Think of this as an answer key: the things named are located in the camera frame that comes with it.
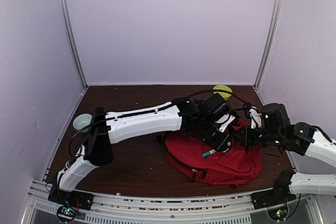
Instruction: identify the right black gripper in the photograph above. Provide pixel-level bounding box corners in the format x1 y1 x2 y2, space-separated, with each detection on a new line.
232 125 284 148

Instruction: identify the teal capped white marker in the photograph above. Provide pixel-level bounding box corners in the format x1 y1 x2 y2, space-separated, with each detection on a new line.
202 150 216 157

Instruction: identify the red backpack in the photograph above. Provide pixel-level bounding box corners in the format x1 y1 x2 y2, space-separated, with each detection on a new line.
156 131 263 186

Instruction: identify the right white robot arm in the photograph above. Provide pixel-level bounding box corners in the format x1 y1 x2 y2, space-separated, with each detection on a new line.
233 103 335 204

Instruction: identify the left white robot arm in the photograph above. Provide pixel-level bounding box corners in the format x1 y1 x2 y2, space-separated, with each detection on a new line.
51 93 238 205

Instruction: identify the lime green bowl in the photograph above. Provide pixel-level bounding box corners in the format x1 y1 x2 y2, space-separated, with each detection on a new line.
213 85 232 101

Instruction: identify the pale blue ceramic bowl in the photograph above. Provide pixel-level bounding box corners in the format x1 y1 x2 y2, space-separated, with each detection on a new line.
72 113 92 132

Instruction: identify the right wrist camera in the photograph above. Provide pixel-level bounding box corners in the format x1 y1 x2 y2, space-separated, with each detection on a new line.
243 103 262 129

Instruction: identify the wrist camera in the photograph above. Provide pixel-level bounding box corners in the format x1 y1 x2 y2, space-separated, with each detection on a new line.
243 103 262 129
215 114 236 132

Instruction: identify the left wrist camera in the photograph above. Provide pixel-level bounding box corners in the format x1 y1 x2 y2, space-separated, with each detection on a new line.
215 114 236 132

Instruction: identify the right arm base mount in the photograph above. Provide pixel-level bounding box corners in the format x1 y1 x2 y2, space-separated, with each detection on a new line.
251 189 289 222

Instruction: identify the front aluminium rail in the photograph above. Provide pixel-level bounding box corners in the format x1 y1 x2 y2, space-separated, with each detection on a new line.
26 179 310 224

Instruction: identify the right aluminium frame post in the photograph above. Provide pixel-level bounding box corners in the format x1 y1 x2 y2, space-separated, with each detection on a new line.
254 0 284 93

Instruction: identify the aluminium frame post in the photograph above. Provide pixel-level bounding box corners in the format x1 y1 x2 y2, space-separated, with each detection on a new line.
254 0 284 93
60 0 88 90

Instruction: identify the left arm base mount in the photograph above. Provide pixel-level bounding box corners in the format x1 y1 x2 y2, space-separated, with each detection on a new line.
48 190 93 222

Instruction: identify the left aluminium frame post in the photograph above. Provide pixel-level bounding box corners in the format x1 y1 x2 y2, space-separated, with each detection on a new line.
60 0 88 90

